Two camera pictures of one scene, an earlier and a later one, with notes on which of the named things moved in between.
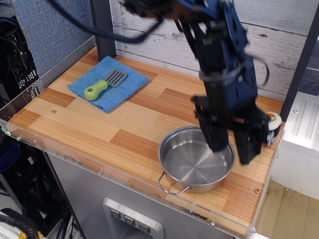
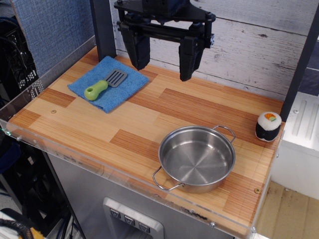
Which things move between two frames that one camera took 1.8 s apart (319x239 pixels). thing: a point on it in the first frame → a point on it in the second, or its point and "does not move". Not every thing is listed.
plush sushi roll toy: x=274 y=121 does not move
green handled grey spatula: x=114 y=78 does not move
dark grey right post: x=304 y=66 does not move
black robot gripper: x=232 y=99 → x=168 y=21
